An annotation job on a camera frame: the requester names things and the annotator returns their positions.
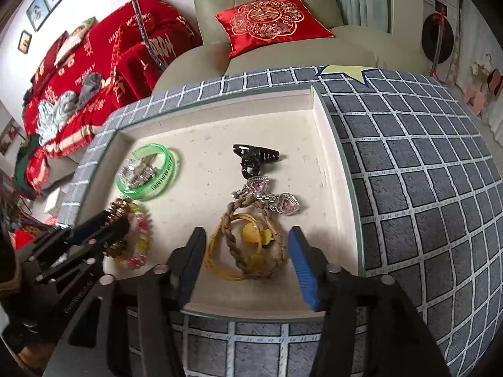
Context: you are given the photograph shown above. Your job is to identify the brown spiral hair tie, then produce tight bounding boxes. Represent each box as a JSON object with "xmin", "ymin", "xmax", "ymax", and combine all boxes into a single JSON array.
[{"xmin": 103, "ymin": 197, "xmax": 135, "ymax": 258}]

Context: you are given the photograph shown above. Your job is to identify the pastel beaded bracelet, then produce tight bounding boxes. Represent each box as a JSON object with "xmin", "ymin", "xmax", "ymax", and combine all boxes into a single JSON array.
[{"xmin": 113, "ymin": 202, "xmax": 154, "ymax": 271}]

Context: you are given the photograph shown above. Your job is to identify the silver hair clip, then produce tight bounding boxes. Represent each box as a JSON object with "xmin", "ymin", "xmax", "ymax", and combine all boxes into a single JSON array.
[{"xmin": 118, "ymin": 155, "xmax": 158, "ymax": 190}]

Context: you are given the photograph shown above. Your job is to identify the green bangle bracelet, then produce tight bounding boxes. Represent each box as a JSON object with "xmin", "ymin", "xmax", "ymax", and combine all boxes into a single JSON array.
[{"xmin": 114, "ymin": 142, "xmax": 182, "ymax": 202}]

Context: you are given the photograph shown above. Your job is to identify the yellow cord hair tie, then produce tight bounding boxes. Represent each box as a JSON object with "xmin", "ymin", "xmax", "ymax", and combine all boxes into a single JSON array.
[{"xmin": 203, "ymin": 211, "xmax": 278, "ymax": 283}]

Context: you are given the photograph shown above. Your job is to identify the silver heart brooch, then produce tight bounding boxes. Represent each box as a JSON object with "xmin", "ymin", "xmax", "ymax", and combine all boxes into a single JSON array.
[
  {"xmin": 232, "ymin": 175, "xmax": 270, "ymax": 201},
  {"xmin": 268, "ymin": 192, "xmax": 300, "ymax": 215}
]

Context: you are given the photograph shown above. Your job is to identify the brown braided rope bracelet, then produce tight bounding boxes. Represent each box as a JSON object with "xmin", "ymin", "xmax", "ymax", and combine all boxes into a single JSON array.
[{"xmin": 221, "ymin": 193, "xmax": 288, "ymax": 281}]

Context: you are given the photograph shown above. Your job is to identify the black hair claw clip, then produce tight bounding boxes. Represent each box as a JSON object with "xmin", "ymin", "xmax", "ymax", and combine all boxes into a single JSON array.
[{"xmin": 233, "ymin": 144, "xmax": 280, "ymax": 179}]

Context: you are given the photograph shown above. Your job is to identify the grey jewelry tray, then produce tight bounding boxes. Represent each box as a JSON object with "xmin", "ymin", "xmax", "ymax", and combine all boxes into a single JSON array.
[{"xmin": 74, "ymin": 83, "xmax": 367, "ymax": 325}]

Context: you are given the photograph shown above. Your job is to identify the grey clothes pile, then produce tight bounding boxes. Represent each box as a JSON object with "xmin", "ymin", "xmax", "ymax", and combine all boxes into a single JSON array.
[{"xmin": 36, "ymin": 72, "xmax": 105, "ymax": 145}]

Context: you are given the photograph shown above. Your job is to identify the grey checked tablecloth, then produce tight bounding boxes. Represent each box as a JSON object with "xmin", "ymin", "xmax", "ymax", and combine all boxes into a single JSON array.
[{"xmin": 59, "ymin": 66, "xmax": 502, "ymax": 376}]

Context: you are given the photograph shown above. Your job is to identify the sofa with red cover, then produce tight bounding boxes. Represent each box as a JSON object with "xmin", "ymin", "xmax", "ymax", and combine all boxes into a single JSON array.
[{"xmin": 14, "ymin": 0, "xmax": 202, "ymax": 199}]

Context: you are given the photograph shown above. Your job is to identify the cream printed pillow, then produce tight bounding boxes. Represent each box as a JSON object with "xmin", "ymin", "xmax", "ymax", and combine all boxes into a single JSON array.
[{"xmin": 55, "ymin": 17, "xmax": 97, "ymax": 66}]

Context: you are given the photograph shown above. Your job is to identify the slipper rack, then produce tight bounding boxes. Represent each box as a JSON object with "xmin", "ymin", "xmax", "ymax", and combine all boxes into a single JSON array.
[{"xmin": 463, "ymin": 54, "xmax": 502, "ymax": 117}]

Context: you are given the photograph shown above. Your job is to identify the green leather armchair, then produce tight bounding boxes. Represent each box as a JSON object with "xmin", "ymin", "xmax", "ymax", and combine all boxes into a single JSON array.
[{"xmin": 153, "ymin": 0, "xmax": 428, "ymax": 94}]

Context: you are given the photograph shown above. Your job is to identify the white sheer curtain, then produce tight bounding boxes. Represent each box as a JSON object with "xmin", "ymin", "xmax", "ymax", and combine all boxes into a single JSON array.
[{"xmin": 456, "ymin": 0, "xmax": 502, "ymax": 145}]

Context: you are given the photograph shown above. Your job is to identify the red embroidered cushion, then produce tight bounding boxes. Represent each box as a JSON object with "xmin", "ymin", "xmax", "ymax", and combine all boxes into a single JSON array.
[{"xmin": 216, "ymin": 0, "xmax": 334, "ymax": 59}]

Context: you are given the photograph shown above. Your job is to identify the red mop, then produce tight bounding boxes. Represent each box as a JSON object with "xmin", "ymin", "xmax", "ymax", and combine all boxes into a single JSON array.
[{"xmin": 429, "ymin": 9, "xmax": 445, "ymax": 78}]

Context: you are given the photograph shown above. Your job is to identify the flexible camera stand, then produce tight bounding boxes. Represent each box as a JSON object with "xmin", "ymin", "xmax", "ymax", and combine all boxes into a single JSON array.
[{"xmin": 125, "ymin": 0, "xmax": 168, "ymax": 74}]

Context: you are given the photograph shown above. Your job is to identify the small picture frame left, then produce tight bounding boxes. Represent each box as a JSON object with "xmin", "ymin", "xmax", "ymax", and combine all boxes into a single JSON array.
[{"xmin": 18, "ymin": 31, "xmax": 32, "ymax": 55}]

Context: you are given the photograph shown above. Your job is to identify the double picture frame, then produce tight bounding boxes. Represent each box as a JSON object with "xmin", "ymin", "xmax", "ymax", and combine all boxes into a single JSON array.
[{"xmin": 25, "ymin": 0, "xmax": 73, "ymax": 33}]

